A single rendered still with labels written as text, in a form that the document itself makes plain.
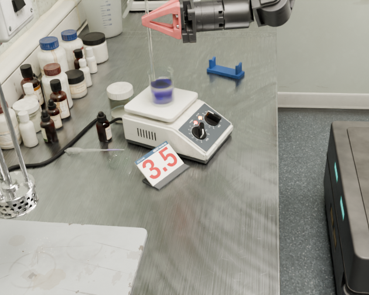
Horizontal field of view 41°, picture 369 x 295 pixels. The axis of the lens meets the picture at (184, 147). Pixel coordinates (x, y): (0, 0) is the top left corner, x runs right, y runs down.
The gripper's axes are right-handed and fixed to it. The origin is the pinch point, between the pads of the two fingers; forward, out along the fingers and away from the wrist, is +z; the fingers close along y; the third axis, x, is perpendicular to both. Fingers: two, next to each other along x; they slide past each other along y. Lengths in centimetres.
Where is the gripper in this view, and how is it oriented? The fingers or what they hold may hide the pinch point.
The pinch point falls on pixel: (146, 20)
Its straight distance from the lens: 98.1
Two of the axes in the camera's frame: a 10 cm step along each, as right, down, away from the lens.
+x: 0.6, 8.2, 5.7
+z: -10.0, 0.8, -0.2
